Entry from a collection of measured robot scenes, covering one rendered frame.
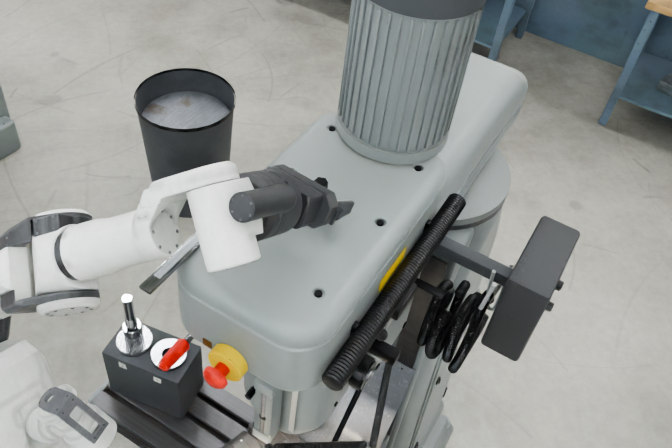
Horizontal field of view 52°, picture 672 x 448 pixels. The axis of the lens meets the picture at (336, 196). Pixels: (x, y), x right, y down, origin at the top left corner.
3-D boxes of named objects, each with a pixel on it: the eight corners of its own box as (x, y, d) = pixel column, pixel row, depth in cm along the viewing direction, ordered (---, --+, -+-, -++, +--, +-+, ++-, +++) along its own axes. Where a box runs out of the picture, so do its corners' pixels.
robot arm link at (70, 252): (124, 185, 83) (0, 223, 88) (133, 269, 80) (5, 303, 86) (175, 199, 92) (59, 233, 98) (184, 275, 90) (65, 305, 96)
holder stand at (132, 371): (182, 420, 184) (177, 381, 170) (110, 390, 188) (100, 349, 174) (204, 383, 193) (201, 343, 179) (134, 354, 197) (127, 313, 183)
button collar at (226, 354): (240, 388, 102) (240, 366, 98) (207, 368, 104) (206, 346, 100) (248, 378, 103) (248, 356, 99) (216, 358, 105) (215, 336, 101)
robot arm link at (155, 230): (263, 230, 83) (169, 255, 88) (244, 159, 83) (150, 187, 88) (240, 238, 77) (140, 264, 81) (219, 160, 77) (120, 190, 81)
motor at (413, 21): (417, 182, 114) (461, 8, 92) (314, 134, 120) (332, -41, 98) (464, 122, 127) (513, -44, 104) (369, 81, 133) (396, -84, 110)
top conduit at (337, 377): (340, 396, 98) (343, 383, 96) (315, 381, 99) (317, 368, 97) (464, 210, 127) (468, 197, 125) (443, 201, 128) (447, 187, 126)
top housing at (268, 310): (305, 413, 100) (314, 352, 89) (164, 326, 108) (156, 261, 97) (439, 221, 131) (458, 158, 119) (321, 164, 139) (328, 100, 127)
